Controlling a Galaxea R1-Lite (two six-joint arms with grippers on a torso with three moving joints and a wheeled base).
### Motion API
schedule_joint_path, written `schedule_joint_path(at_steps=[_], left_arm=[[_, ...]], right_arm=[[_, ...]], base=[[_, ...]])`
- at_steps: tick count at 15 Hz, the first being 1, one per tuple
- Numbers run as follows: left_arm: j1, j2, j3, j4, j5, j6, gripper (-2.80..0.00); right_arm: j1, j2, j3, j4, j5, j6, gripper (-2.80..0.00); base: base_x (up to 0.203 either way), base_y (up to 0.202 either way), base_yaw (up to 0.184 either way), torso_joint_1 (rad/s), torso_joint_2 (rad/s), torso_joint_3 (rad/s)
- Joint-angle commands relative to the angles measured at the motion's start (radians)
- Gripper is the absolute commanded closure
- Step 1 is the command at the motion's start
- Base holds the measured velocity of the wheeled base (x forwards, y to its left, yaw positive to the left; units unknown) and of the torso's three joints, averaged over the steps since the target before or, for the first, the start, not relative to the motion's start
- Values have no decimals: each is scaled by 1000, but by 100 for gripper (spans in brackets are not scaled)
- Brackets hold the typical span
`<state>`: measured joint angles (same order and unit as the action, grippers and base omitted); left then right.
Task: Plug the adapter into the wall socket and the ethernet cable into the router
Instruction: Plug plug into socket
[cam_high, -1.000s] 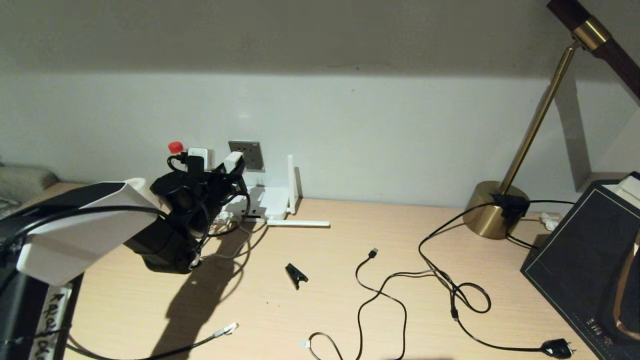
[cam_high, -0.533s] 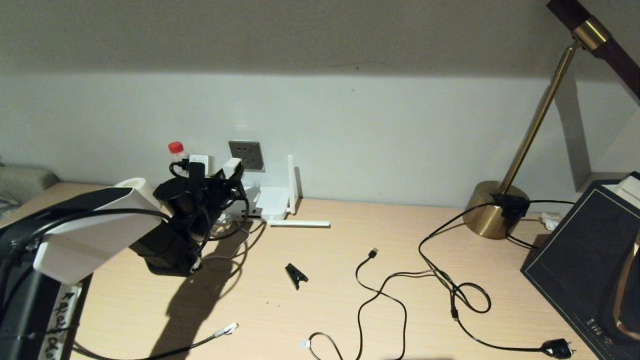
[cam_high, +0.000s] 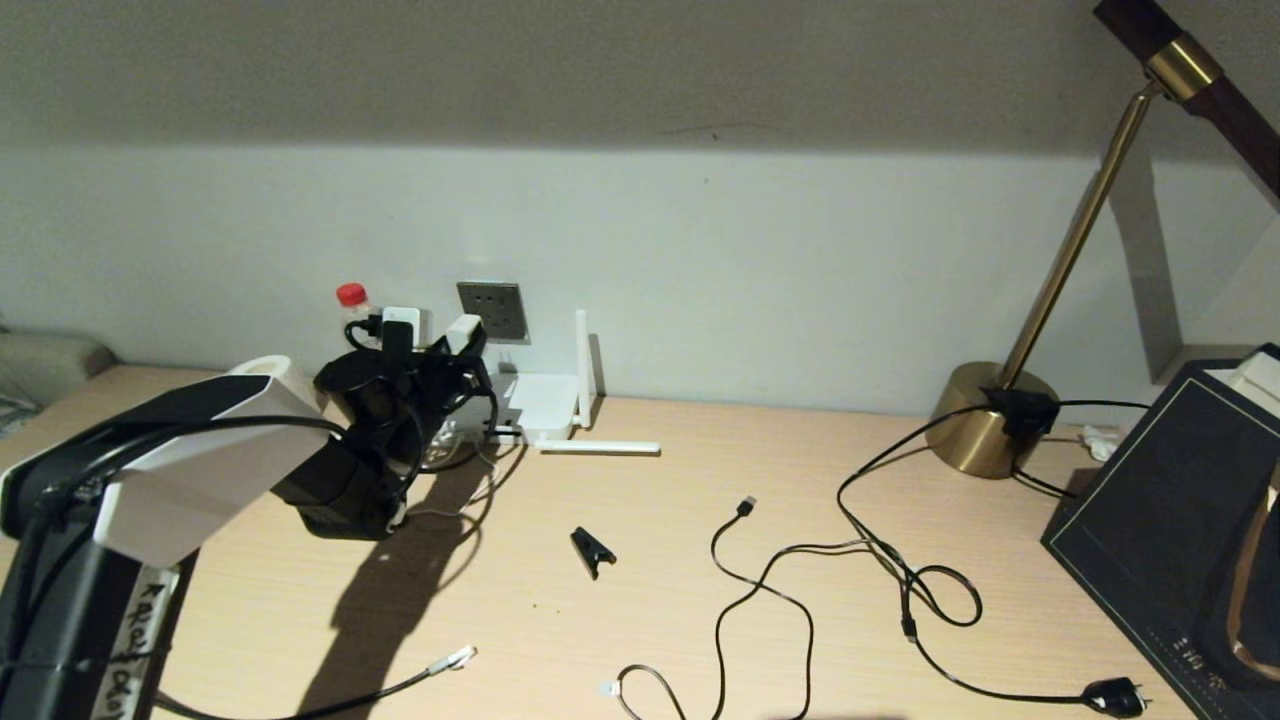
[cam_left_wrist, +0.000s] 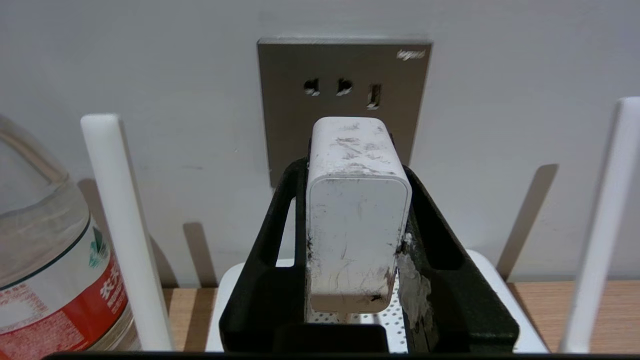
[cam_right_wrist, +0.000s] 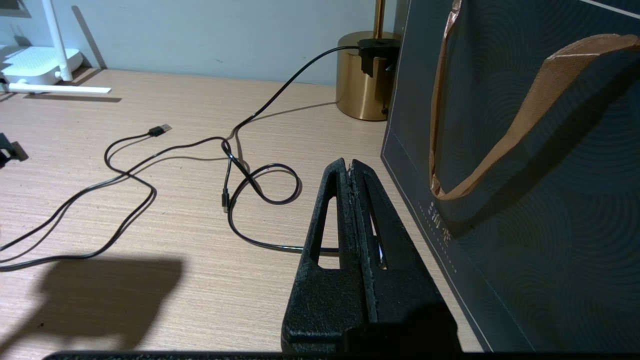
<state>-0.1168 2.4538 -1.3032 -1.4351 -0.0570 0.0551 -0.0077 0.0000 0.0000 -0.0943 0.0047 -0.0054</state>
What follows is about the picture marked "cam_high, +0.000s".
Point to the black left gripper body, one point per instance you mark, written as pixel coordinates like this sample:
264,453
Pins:
440,400

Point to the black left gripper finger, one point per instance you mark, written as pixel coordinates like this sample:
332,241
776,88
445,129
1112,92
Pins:
441,350
482,368

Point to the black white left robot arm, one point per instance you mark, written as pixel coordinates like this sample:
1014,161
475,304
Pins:
190,480

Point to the white router with antennas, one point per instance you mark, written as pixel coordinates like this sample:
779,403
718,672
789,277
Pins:
545,400

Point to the clear water bottle red cap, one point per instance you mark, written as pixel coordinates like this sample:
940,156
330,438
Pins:
352,295

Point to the white paper roll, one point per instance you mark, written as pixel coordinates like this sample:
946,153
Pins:
265,367

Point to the small black clip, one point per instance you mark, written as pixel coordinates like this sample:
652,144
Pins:
592,550

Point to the white handwritten label tape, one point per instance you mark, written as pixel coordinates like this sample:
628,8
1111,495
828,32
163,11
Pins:
140,640

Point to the grey cushion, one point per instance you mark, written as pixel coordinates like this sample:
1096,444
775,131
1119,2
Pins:
50,365

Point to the patterned cloth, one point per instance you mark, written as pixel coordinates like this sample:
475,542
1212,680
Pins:
15,415

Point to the brass desk lamp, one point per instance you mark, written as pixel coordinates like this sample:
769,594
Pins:
985,430

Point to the white box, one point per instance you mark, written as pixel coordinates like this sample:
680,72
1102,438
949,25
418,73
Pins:
1255,385

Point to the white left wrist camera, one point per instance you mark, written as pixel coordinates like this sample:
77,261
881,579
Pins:
402,318

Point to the grey wall socket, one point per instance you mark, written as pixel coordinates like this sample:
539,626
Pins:
505,312

